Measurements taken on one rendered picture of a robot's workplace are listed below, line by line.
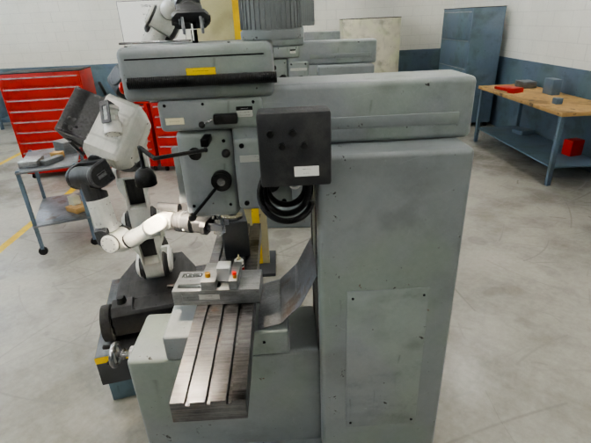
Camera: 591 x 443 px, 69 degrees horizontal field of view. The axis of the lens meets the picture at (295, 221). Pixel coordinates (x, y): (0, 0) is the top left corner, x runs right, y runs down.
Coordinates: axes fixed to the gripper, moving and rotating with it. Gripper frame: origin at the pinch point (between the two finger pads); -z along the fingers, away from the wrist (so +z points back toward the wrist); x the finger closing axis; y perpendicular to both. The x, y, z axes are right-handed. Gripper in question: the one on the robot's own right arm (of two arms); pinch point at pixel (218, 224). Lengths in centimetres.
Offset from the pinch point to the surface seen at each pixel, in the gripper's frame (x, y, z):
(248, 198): -7.3, -15.5, -16.4
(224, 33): 161, -63, 62
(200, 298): -10.4, 28.7, 6.7
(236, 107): -7.6, -46.6, -14.9
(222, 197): -8.1, -15.4, -7.1
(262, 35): -2, -67, -23
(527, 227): 288, 122, -185
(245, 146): -7.0, -33.9, -16.9
